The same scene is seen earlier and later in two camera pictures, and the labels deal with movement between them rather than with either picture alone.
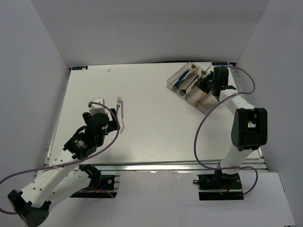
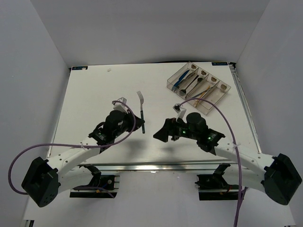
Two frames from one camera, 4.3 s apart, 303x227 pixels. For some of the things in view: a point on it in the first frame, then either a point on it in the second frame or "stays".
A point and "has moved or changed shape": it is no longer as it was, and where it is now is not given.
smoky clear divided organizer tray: x=182 y=82 stays
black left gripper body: x=113 y=125 -> x=127 y=125
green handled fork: x=118 y=103 has moved or changed shape
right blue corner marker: x=219 y=63 stays
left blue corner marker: x=80 y=67 stays
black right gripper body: x=206 y=84 -> x=179 y=129
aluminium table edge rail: x=166 y=166 stays
